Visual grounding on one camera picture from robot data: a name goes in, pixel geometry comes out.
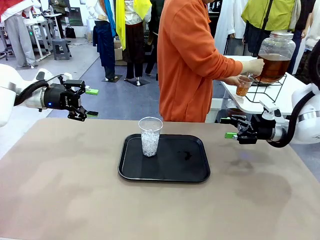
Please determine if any mannequin in dark skirt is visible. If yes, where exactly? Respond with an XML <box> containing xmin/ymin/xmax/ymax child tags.
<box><xmin>122</xmin><ymin>0</ymin><xmax>151</xmax><ymax>87</ymax></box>

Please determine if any black plastic serving tray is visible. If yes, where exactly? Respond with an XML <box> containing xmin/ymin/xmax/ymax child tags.
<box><xmin>117</xmin><ymin>133</ymin><xmax>211</xmax><ymax>184</ymax></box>

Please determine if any person in orange hoodie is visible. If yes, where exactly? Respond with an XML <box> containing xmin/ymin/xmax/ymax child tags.
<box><xmin>157</xmin><ymin>0</ymin><xmax>245</xmax><ymax>123</ymax></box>

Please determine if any person's right forearm orange sleeve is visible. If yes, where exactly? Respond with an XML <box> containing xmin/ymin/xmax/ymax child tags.
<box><xmin>206</xmin><ymin>53</ymin><xmax>245</xmax><ymax>81</ymax></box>

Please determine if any small cardboard box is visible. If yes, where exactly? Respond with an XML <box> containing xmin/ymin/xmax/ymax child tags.
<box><xmin>113</xmin><ymin>39</ymin><xmax>124</xmax><ymax>61</ymax></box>

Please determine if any white workbench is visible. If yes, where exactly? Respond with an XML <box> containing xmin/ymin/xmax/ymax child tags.
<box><xmin>23</xmin><ymin>13</ymin><xmax>63</xmax><ymax>61</ymax></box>

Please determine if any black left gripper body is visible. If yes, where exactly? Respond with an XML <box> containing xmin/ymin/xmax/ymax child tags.
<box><xmin>44</xmin><ymin>83</ymin><xmax>82</xmax><ymax>111</ymax></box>

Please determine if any mannequin in blue dress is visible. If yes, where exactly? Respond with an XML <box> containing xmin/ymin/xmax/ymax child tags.
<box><xmin>92</xmin><ymin>19</ymin><xmax>117</xmax><ymax>81</ymax></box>

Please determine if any mannequin in cream top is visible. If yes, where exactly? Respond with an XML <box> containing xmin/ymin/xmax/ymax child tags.
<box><xmin>298</xmin><ymin>0</ymin><xmax>320</xmax><ymax>76</ymax></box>

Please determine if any blue hanging scarf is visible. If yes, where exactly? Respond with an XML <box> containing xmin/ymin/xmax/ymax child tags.
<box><xmin>103</xmin><ymin>0</ymin><xmax>117</xmax><ymax>37</ymax></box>

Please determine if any glass tea dispenser jar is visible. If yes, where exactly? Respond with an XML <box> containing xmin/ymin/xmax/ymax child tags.
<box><xmin>246</xmin><ymin>30</ymin><xmax>297</xmax><ymax>85</ymax></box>

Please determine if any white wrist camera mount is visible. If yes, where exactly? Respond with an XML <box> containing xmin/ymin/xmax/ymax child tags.
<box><xmin>36</xmin><ymin>71</ymin><xmax>74</xmax><ymax>85</ymax></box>
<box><xmin>259</xmin><ymin>99</ymin><xmax>284</xmax><ymax>123</ymax></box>

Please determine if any white hanging garment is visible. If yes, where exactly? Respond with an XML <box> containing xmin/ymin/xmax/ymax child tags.
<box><xmin>214</xmin><ymin>0</ymin><xmax>248</xmax><ymax>56</ymax></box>

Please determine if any dark round bin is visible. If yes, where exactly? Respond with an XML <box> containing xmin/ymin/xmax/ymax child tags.
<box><xmin>224</xmin><ymin>106</ymin><xmax>247</xmax><ymax>118</ymax></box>

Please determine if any black wire dispenser stand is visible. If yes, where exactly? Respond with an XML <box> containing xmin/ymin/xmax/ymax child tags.
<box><xmin>243</xmin><ymin>73</ymin><xmax>288</xmax><ymax>104</ymax></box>

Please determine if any grey plastic stool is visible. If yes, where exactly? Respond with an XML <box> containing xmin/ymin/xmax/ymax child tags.
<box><xmin>51</xmin><ymin>38</ymin><xmax>73</xmax><ymax>61</ymax></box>

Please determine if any yellow hanging garment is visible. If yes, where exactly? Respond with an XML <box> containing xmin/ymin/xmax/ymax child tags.
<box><xmin>115</xmin><ymin>0</ymin><xmax>153</xmax><ymax>51</ymax></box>

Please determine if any figure in grey trousers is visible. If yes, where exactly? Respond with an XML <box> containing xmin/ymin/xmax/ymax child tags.
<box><xmin>1</xmin><ymin>7</ymin><xmax>37</xmax><ymax>69</ymax></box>

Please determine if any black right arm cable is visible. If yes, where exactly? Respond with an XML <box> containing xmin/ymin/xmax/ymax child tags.
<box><xmin>267</xmin><ymin>91</ymin><xmax>315</xmax><ymax>149</ymax></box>

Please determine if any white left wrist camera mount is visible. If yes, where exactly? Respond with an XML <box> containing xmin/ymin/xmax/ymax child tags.
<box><xmin>36</xmin><ymin>71</ymin><xmax>74</xmax><ymax>85</ymax></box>

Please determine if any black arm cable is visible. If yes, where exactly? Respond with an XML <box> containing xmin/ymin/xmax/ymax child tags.
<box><xmin>13</xmin><ymin>74</ymin><xmax>64</xmax><ymax>107</ymax></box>
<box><xmin>267</xmin><ymin>91</ymin><xmax>315</xmax><ymax>149</ymax></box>

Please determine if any mannequin in lime jacket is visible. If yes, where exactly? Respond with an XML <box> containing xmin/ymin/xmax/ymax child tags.
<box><xmin>241</xmin><ymin>0</ymin><xmax>301</xmax><ymax>57</ymax></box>

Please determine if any tall clear plastic ice cup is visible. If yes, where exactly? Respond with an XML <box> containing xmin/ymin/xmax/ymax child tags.
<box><xmin>138</xmin><ymin>116</ymin><xmax>164</xmax><ymax>158</ymax></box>

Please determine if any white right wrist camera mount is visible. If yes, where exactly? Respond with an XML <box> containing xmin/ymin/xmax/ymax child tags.
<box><xmin>259</xmin><ymin>99</ymin><xmax>284</xmax><ymax>123</ymax></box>

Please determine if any person's left hand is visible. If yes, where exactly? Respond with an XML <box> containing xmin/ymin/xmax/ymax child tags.
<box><xmin>224</xmin><ymin>75</ymin><xmax>243</xmax><ymax>87</ymax></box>

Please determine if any black bag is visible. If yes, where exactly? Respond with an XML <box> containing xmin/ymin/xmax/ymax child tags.
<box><xmin>64</xmin><ymin>24</ymin><xmax>77</xmax><ymax>40</ymax></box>

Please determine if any white side table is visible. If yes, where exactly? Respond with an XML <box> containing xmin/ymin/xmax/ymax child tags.
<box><xmin>208</xmin><ymin>55</ymin><xmax>307</xmax><ymax>123</ymax></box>

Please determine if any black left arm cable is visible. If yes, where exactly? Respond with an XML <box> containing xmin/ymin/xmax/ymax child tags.
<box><xmin>13</xmin><ymin>74</ymin><xmax>64</xmax><ymax>107</ymax></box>

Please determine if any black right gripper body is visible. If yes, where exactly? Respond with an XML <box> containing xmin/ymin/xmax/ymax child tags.
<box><xmin>250</xmin><ymin>114</ymin><xmax>276</xmax><ymax>141</ymax></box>

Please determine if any dark wall panel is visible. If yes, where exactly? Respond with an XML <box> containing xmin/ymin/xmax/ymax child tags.
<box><xmin>67</xmin><ymin>6</ymin><xmax>85</xmax><ymax>27</ymax></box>

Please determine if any person's right hand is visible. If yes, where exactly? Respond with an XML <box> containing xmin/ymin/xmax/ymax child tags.
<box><xmin>242</xmin><ymin>58</ymin><xmax>266</xmax><ymax>77</ymax></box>

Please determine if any short clear plastic ice cup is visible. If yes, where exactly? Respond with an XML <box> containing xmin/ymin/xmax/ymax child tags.
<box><xmin>235</xmin><ymin>74</ymin><xmax>255</xmax><ymax>98</ymax></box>

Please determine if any black slanted pole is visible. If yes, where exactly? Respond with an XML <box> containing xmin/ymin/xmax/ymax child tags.
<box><xmin>259</xmin><ymin>0</ymin><xmax>274</xmax><ymax>32</ymax></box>

